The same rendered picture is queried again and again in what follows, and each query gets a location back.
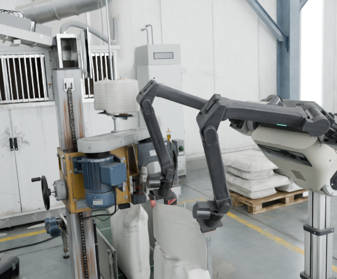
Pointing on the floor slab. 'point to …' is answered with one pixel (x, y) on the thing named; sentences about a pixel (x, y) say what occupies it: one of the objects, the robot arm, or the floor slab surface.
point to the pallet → (254, 204)
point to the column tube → (77, 258)
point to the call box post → (209, 256)
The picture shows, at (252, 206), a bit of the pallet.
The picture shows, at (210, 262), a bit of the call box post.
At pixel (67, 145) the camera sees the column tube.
